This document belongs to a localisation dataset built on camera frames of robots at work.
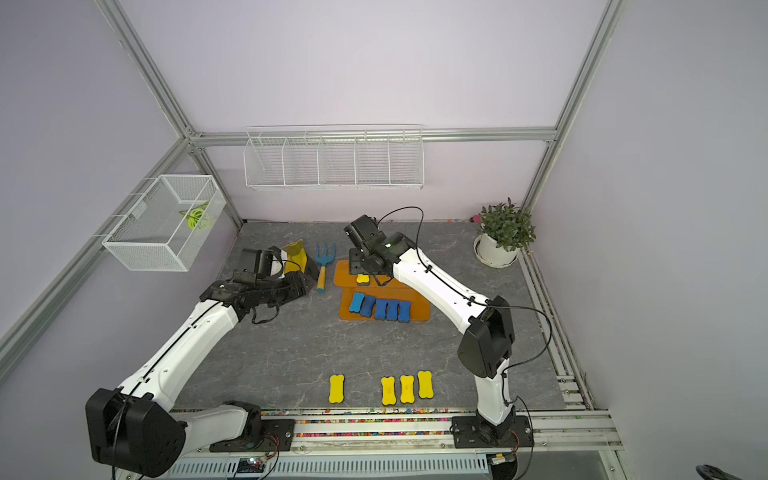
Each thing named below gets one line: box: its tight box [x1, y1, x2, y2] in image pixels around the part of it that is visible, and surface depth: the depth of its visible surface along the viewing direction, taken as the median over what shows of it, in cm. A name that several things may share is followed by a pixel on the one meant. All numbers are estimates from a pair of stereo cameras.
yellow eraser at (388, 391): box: [381, 376, 397, 406], surface depth 80 cm
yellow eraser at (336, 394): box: [329, 374, 345, 403], surface depth 81 cm
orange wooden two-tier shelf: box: [333, 260, 431, 321], surface depth 97 cm
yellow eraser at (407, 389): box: [400, 374, 415, 404], surface depth 80 cm
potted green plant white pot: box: [473, 197, 536, 268], surface depth 96 cm
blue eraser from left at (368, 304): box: [360, 295, 377, 318], surface depth 96 cm
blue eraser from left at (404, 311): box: [398, 300, 411, 323], surface depth 95 cm
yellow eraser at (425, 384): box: [417, 370, 434, 399], surface depth 82 cm
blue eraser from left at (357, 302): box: [349, 292, 365, 313], surface depth 97 cm
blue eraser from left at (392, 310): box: [387, 299, 399, 321], surface depth 94 cm
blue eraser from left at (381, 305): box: [375, 299, 387, 320], surface depth 95 cm
